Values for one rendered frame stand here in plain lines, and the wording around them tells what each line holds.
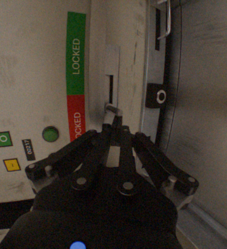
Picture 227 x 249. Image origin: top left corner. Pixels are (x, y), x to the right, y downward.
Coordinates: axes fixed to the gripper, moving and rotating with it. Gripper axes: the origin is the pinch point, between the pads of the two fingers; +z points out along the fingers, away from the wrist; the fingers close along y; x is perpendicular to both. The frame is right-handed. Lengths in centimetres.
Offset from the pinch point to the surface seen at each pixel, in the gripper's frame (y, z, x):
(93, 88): -4.4, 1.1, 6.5
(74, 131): -9.1, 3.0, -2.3
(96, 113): -3.9, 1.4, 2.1
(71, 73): -9.0, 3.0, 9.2
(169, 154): 15.1, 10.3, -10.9
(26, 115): -16.7, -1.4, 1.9
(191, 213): 20.8, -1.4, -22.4
